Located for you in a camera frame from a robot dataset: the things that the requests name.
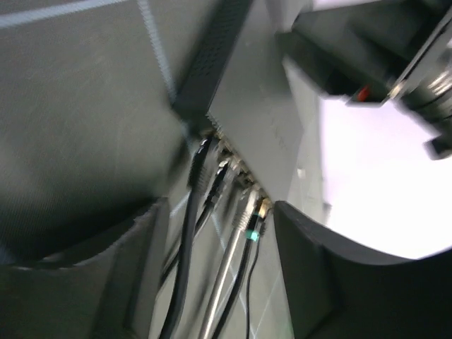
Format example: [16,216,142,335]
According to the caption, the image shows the black cable with teal plug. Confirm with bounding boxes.
[211,197,273,339]

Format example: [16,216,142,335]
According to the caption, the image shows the grey ethernet cable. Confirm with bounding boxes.
[197,192,261,339]

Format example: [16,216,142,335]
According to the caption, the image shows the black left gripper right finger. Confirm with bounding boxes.
[273,201,451,338]

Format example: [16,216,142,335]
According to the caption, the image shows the thin black power cord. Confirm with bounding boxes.
[243,243,262,339]

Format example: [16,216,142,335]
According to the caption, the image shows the black ethernet cable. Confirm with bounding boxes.
[160,158,230,276]
[158,136,215,339]

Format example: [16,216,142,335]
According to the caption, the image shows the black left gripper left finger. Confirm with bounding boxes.
[1,198,170,338]

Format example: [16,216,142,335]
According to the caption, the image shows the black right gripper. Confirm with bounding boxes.
[276,1,451,141]

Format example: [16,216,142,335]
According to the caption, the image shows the black network switch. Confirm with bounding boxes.
[173,1,302,201]

